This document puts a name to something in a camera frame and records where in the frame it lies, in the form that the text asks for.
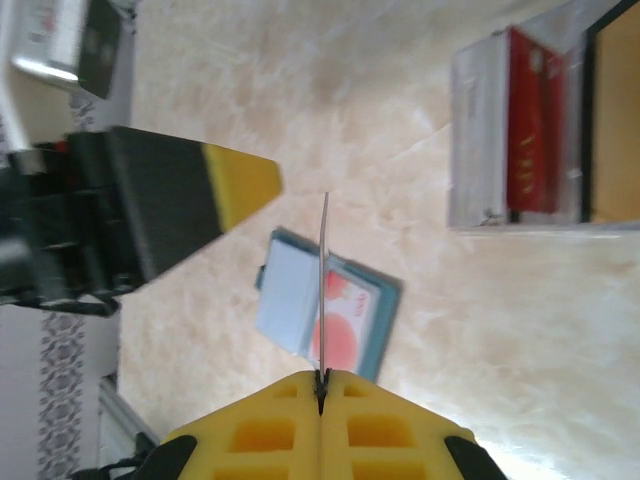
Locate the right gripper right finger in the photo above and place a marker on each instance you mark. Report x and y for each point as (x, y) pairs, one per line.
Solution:
(380, 440)

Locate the dark red card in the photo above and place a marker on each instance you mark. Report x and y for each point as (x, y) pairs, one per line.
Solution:
(530, 125)

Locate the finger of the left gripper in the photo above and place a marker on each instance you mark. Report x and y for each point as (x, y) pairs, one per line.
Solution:
(175, 200)

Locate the orange card black edge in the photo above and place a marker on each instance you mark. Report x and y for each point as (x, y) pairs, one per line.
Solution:
(617, 125)

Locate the white card red circle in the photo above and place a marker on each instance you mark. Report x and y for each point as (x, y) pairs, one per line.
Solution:
(345, 325)

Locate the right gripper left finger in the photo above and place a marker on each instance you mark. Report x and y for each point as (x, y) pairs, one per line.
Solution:
(260, 440)

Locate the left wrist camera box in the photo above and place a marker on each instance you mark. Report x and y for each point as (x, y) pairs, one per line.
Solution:
(65, 40)

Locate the white-edged plastic card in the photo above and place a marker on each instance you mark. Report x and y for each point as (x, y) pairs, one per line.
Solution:
(324, 280)

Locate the aluminium side rail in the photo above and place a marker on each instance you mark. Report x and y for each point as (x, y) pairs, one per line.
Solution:
(120, 410)

